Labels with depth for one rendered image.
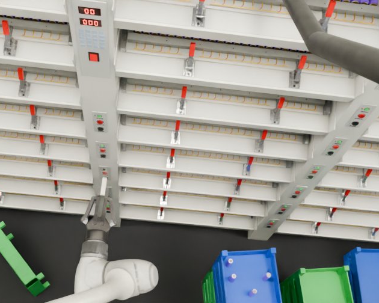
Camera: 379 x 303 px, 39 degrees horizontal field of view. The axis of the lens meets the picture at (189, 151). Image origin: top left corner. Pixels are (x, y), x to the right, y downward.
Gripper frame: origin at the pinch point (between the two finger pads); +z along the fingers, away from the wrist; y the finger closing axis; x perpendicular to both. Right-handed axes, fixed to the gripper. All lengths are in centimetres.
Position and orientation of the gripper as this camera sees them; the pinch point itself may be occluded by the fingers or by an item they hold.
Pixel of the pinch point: (103, 187)
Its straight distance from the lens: 192.8
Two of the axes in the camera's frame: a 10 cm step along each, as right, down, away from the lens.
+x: 1.1, -4.2, -9.0
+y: 9.9, 1.0, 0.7
